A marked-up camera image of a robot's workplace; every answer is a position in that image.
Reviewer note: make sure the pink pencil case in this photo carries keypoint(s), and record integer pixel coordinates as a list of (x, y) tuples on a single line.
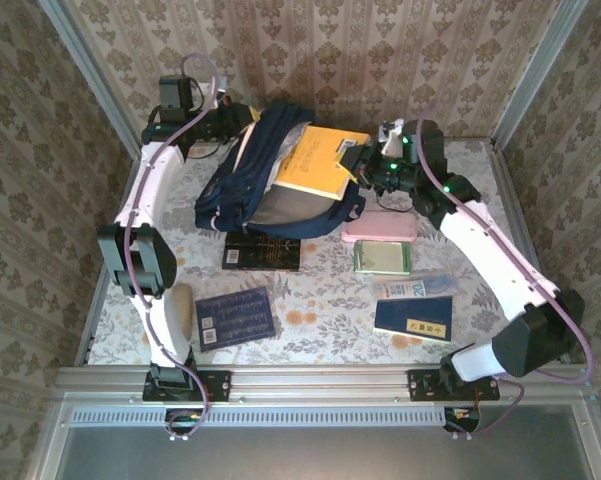
[(380, 227)]

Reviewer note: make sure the navy backpack with pink trim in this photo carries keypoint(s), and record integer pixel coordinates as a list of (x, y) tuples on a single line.
[(230, 185)]

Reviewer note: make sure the green notebook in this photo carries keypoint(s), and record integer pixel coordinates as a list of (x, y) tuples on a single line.
[(382, 257)]

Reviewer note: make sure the black book with gold print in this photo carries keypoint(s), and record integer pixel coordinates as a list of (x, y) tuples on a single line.
[(260, 252)]

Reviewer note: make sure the navy book with yellow label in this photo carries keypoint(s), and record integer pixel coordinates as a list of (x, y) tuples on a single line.
[(405, 315)]

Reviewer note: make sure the navy book with QR codes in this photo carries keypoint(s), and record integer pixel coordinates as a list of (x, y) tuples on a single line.
[(235, 320)]

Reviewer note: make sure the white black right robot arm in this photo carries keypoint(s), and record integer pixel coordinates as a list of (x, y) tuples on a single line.
[(490, 250)]

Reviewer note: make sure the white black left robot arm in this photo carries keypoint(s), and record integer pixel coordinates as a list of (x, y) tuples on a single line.
[(165, 172)]

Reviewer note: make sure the floral table cover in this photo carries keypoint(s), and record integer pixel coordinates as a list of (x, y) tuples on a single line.
[(320, 300)]

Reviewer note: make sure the grey metal panel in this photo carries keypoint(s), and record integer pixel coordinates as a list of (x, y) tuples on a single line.
[(305, 455)]

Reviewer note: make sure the aluminium upright frame post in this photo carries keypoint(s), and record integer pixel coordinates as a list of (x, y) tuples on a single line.
[(536, 75), (94, 75)]

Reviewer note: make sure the aluminium table side rail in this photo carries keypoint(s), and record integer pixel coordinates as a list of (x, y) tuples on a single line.
[(92, 340), (506, 175)]

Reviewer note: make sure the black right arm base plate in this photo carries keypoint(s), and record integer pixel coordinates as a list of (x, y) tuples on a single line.
[(422, 385)]

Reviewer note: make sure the aluminium mounting rail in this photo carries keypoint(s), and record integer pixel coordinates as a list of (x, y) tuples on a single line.
[(320, 382)]

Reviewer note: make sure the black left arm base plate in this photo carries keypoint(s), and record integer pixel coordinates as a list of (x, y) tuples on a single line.
[(220, 385)]

